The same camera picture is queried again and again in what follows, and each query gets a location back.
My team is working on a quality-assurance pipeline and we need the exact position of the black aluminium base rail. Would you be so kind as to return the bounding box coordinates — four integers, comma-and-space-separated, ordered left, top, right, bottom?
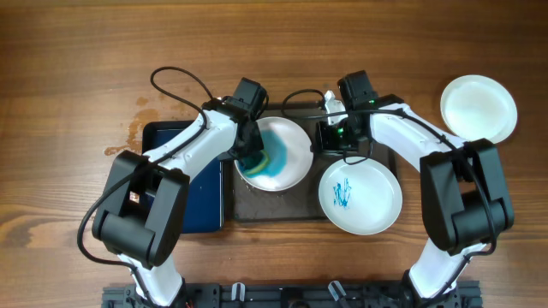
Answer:
101, 281, 483, 308

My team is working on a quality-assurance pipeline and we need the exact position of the green and yellow sponge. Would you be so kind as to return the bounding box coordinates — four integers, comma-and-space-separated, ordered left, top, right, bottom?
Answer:
238, 150, 270, 176

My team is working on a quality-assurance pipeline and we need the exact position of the dark brown serving tray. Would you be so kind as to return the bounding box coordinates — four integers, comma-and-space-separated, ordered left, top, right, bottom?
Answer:
222, 120, 397, 222

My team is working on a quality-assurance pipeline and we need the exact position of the dark blue tray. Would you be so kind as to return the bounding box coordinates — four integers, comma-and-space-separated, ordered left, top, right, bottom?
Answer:
142, 121, 224, 234

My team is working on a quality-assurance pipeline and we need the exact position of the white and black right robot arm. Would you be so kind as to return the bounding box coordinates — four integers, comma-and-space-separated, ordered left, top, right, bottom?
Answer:
317, 71, 515, 307

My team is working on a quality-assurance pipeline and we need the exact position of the white plate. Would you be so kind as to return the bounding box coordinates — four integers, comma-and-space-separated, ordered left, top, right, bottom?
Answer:
318, 157, 402, 235
440, 74, 518, 144
235, 116, 313, 192

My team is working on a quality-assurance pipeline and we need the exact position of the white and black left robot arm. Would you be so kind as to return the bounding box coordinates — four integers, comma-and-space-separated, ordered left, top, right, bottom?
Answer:
92, 78, 269, 307

